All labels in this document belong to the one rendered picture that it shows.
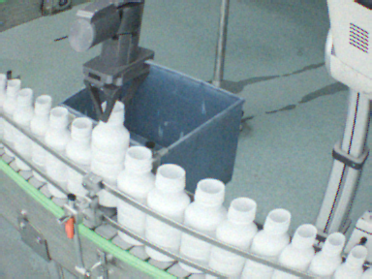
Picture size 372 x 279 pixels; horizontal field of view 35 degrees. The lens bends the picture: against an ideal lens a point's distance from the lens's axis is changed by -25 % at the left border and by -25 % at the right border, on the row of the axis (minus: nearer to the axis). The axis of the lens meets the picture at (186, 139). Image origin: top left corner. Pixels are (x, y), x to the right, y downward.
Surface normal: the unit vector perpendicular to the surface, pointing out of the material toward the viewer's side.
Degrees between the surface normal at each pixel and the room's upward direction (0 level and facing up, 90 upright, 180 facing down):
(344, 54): 90
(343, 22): 90
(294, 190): 0
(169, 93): 90
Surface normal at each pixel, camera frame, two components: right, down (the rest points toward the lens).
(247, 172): 0.10, -0.84
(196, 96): -0.58, 0.39
